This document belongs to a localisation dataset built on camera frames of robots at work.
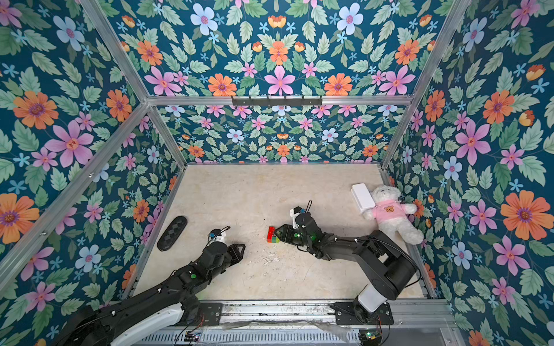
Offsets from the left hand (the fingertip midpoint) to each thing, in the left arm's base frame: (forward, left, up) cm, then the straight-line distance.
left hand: (247, 247), depth 84 cm
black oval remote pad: (+10, +33, -2) cm, 35 cm away
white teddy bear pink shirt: (+9, -60, +2) cm, 61 cm away
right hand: (+4, -12, +2) cm, 13 cm away
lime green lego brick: (+3, -11, -3) cm, 12 cm away
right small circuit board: (-32, -42, -8) cm, 53 cm away
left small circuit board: (-27, +18, -7) cm, 34 cm away
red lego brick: (+6, -9, -3) cm, 11 cm away
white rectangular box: (+21, -53, -2) cm, 57 cm away
